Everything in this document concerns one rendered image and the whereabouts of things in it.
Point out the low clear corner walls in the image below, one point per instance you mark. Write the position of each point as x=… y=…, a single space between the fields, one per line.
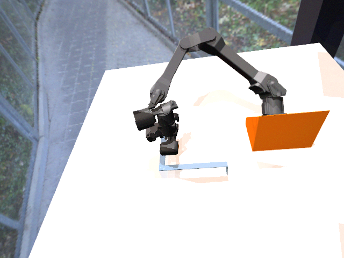
x=192 y=172

